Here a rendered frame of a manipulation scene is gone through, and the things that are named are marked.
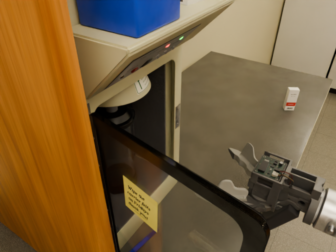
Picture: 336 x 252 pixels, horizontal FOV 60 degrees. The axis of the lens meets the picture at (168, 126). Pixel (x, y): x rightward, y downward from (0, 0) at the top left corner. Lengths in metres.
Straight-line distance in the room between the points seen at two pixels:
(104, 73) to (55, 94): 0.08
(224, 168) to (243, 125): 0.27
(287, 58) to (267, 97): 2.23
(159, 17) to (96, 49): 0.09
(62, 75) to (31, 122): 0.12
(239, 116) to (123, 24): 0.95
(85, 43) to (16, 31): 0.09
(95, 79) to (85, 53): 0.04
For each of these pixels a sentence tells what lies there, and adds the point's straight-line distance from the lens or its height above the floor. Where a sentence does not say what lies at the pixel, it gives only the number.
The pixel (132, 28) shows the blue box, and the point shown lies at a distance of 0.37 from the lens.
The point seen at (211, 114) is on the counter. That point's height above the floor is 0.94.
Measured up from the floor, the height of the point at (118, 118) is 1.25.
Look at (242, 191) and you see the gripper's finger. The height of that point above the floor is 1.22.
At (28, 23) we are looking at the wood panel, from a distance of 0.32.
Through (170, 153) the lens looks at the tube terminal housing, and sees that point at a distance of 0.88.
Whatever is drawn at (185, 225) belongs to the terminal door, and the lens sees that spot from 0.41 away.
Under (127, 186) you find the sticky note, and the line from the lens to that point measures 0.47.
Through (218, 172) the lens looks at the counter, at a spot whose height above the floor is 0.94.
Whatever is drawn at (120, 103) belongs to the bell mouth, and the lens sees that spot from 0.60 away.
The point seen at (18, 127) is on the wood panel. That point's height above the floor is 1.39.
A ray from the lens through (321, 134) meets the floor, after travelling 3.01.
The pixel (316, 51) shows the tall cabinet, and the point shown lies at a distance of 3.57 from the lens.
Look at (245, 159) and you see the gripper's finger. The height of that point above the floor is 1.21.
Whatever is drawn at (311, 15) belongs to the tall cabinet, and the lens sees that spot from 3.48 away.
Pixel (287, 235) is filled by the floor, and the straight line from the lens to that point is 2.09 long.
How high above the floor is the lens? 1.63
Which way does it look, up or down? 36 degrees down
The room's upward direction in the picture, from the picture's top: straight up
